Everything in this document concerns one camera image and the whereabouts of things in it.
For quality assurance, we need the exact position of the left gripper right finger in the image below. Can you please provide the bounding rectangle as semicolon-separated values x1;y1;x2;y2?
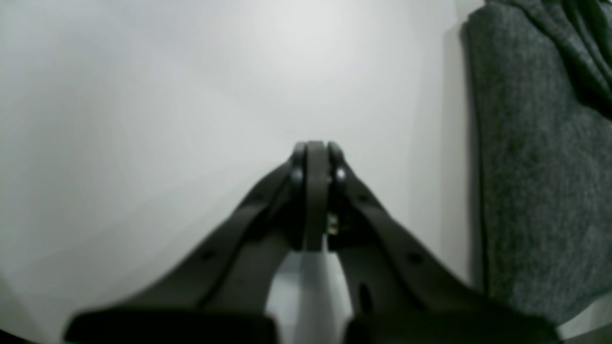
306;141;559;344

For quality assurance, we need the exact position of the grey t-shirt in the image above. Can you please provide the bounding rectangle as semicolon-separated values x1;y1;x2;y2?
464;0;612;326

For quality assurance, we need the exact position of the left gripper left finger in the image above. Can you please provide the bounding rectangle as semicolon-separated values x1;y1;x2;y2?
64;143;306;344

